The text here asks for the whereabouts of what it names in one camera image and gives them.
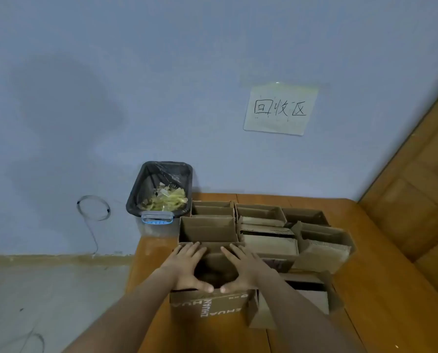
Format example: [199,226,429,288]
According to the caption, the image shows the person's left hand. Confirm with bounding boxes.
[159,242,214,294]

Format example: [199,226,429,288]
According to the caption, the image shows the person's right hand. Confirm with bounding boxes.
[219,243,275,295]

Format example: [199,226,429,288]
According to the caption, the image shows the white-printed cardboard carton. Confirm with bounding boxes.
[169,242,258,321]

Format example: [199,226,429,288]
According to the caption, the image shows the person's right forearm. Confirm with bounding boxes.
[255,271,367,353]

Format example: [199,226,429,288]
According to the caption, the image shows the person's left forearm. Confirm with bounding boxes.
[62,269,176,353]

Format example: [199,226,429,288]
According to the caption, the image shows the cluster of open cardboard boxes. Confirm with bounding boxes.
[179,201,356,330]

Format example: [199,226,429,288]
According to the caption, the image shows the clear plastic bin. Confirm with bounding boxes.
[126,161,193,238]

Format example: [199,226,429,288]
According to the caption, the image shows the yellowish tape scraps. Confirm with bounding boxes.
[140,183,189,212]

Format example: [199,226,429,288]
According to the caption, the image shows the black bin liner bag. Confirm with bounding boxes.
[126,162,193,217]

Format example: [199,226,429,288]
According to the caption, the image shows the handwritten paper sign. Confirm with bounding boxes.
[243,83,319,136]

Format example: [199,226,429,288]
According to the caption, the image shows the wooden door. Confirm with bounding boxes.
[358,80,438,310]

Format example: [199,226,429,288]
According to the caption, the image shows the thin looped wall cable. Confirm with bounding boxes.
[76,195,111,255]

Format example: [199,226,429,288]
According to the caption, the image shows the thin floor cable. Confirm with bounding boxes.
[19,331,45,353]

